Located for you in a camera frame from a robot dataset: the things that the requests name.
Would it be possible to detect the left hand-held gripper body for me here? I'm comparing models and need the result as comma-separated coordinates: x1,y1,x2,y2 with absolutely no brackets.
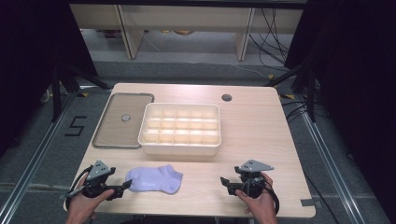
81,160,117,199

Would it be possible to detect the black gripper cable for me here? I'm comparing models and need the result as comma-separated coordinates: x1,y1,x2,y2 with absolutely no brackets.
64,165,94,213
262,179,281,217

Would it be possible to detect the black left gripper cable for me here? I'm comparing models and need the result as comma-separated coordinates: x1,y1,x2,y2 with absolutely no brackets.
64,165,94,213

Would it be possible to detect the lilac ankle sock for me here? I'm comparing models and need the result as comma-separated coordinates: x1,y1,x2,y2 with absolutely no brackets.
124,163,184,196

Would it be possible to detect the black metal stand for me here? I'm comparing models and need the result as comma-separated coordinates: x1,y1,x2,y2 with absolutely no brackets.
264,61,319,123
49,61,110,123

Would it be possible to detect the aluminium floor rail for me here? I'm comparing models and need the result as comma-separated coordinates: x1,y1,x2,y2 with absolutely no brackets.
298,105,366,224
0,91,79,224

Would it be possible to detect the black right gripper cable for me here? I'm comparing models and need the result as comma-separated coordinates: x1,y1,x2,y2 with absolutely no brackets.
262,179,281,217

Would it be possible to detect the cream divided organizer box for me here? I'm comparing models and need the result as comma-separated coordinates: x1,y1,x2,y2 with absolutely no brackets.
137,102,222,157

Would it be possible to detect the light wooden desk frame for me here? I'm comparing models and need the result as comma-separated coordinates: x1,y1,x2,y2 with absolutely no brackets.
68,3,304,63

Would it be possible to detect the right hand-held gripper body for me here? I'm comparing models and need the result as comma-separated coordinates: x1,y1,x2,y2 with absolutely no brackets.
233,159,275,200

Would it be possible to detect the person's right hand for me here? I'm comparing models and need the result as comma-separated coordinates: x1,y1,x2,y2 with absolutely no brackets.
234,172,278,224

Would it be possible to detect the grey tape strip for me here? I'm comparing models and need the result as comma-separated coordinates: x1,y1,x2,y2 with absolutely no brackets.
300,198,322,209

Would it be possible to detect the person's left hand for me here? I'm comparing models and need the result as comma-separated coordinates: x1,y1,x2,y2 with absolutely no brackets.
65,181,115,224

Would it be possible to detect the bundle of black floor cables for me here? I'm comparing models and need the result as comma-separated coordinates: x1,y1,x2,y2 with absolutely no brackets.
247,7,295,70

